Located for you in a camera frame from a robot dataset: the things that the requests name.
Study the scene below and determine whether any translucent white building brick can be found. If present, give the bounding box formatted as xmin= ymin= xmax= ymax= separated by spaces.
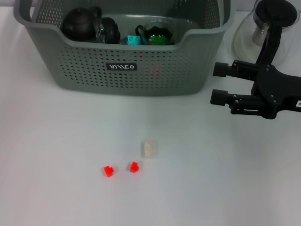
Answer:
xmin=140 ymin=140 xmax=158 ymax=159

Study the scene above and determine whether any small red building brick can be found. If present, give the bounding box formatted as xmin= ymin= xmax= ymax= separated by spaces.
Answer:
xmin=126 ymin=161 xmax=140 ymax=173
xmin=103 ymin=165 xmax=115 ymax=177

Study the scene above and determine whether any glass pitcher black handle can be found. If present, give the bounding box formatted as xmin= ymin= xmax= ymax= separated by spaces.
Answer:
xmin=231 ymin=0 xmax=300 ymax=68

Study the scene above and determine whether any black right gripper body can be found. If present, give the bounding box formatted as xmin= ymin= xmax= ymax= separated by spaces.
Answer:
xmin=250 ymin=64 xmax=301 ymax=120

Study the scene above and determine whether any teal square plate brick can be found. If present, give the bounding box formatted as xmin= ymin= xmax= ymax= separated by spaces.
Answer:
xmin=127 ymin=35 xmax=142 ymax=46

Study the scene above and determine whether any green building brick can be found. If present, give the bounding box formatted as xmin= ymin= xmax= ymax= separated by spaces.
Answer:
xmin=150 ymin=34 xmax=167 ymax=45

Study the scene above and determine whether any grey perforated storage bin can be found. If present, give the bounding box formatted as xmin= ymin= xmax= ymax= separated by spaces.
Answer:
xmin=13 ymin=0 xmax=236 ymax=96

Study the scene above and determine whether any dark clay teapot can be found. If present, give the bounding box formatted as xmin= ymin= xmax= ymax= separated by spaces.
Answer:
xmin=61 ymin=6 xmax=103 ymax=41

